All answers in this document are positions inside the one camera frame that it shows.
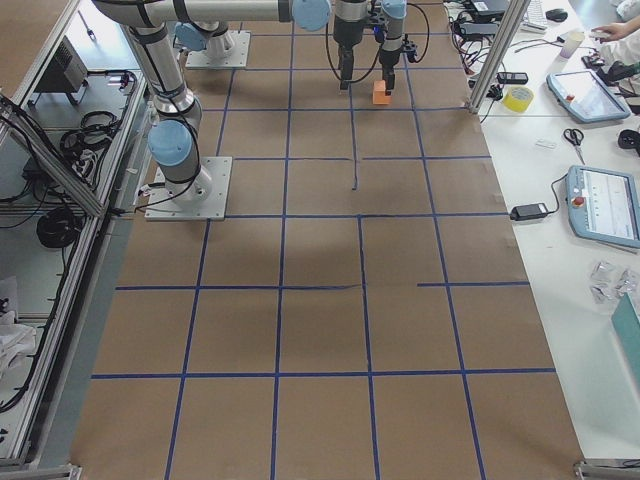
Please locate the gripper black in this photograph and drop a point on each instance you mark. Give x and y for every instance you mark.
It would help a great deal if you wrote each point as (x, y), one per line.
(389, 46)
(345, 33)

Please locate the orange foam block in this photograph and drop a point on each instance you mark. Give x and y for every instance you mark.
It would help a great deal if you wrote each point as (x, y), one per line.
(378, 96)

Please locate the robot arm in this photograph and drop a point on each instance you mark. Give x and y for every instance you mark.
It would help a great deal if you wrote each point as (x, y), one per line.
(350, 19)
(173, 142)

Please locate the person's hand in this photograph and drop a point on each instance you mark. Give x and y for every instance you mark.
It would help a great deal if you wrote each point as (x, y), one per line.
(613, 31)

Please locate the black remote device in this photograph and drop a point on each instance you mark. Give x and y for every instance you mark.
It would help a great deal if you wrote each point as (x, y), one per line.
(512, 78)

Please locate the yellow tape roll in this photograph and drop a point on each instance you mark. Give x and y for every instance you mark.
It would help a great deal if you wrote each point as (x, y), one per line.
(518, 98)

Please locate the black power adapter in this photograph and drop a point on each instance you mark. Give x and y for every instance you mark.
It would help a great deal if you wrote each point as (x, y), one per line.
(528, 212)

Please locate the computer mouse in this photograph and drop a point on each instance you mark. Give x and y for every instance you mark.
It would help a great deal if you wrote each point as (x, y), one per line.
(557, 15)

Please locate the translucent plastic cup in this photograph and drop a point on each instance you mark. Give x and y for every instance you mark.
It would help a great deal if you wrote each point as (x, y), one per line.
(572, 41)

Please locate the black scissors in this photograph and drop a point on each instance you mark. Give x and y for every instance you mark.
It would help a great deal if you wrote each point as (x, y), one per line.
(575, 137)

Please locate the far teach pendant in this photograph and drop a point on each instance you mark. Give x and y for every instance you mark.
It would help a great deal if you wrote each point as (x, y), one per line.
(585, 97)

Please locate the teach pendant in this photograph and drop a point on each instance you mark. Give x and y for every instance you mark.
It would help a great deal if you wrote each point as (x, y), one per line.
(603, 205)
(585, 97)

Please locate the near teach pendant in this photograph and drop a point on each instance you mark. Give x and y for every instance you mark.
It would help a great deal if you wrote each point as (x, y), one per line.
(603, 205)

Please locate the grey electronics box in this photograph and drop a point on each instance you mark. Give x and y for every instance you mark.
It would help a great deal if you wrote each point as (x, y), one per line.
(66, 74)

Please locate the plastic bags of parts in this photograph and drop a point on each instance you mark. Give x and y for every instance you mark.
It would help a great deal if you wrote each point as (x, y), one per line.
(609, 283)

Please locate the teal box corner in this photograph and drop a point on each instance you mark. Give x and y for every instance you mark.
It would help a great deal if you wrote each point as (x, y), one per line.
(625, 321)

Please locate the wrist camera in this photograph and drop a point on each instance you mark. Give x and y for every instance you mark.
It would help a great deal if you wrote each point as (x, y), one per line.
(409, 49)
(377, 23)

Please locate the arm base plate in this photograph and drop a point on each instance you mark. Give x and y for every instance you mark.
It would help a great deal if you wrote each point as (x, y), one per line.
(227, 51)
(205, 199)

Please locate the aluminium frame post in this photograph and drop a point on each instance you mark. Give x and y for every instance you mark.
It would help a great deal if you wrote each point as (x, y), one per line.
(509, 25)

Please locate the aluminium cage frame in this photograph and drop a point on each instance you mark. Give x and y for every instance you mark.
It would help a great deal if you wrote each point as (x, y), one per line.
(59, 163)

